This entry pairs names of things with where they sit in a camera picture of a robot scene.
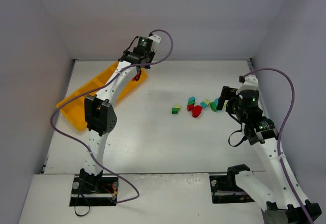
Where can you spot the red lego brick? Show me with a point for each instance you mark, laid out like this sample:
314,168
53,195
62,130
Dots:
190,107

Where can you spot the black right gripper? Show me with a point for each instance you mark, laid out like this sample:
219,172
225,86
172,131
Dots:
224,94

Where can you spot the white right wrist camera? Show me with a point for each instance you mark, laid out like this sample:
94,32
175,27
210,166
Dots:
249,82

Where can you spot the dark green lego brick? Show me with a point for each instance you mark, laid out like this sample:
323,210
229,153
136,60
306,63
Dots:
174,111

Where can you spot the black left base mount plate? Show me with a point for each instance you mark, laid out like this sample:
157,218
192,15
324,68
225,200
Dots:
104,196

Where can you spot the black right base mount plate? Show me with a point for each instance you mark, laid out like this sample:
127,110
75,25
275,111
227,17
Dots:
223,192

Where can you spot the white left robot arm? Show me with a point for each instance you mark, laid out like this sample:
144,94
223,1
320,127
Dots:
99,108

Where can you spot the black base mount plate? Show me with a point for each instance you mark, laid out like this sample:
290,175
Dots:
104,196
223,192

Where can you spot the cyan small lego brick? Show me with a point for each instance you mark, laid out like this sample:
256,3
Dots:
203,105

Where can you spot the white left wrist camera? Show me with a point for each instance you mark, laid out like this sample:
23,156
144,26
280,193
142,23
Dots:
156,40

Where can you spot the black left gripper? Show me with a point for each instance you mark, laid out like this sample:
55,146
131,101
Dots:
138,74

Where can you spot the green rounded lego piece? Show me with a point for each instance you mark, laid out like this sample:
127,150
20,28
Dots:
214,106

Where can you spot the pale yellow lego at right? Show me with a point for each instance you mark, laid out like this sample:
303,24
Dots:
225,105

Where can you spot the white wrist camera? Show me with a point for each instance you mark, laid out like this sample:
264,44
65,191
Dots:
156,40
249,82

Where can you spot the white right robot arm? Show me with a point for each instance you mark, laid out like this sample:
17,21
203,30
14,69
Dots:
284,202

